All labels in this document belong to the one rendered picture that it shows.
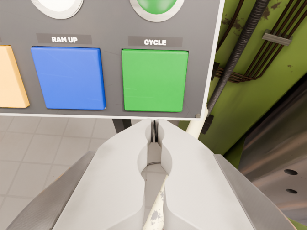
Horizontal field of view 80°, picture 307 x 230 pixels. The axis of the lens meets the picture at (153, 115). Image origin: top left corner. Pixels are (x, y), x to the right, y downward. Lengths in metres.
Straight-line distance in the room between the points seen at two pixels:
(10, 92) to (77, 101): 0.08
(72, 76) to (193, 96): 0.15
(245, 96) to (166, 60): 0.44
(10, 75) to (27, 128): 1.32
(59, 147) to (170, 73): 1.24
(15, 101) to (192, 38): 0.23
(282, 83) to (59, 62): 0.51
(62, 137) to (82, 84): 1.20
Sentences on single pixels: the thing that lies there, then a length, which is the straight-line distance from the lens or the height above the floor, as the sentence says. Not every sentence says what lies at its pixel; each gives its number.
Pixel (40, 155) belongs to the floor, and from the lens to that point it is 1.43.
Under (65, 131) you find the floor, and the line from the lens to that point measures 1.44.
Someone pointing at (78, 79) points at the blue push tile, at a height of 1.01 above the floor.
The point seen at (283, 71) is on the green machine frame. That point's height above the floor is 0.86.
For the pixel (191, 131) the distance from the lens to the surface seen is 0.61.
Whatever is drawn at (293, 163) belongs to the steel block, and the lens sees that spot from 0.50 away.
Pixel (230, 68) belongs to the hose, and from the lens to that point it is 0.54.
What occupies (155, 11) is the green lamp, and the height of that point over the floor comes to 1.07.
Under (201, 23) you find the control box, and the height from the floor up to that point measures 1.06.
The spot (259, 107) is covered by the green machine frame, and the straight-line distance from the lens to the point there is 0.66.
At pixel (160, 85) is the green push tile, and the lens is 0.22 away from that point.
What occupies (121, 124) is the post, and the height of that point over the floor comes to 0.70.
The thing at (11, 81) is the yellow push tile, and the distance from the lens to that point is 0.28.
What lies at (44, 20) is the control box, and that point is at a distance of 0.25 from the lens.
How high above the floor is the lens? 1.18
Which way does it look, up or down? 58 degrees down
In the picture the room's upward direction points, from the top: 2 degrees clockwise
